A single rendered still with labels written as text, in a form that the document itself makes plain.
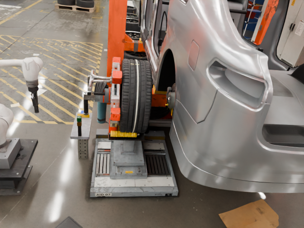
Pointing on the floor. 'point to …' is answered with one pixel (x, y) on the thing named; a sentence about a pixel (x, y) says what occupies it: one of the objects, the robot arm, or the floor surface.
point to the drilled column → (83, 149)
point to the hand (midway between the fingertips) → (36, 108)
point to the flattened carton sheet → (251, 216)
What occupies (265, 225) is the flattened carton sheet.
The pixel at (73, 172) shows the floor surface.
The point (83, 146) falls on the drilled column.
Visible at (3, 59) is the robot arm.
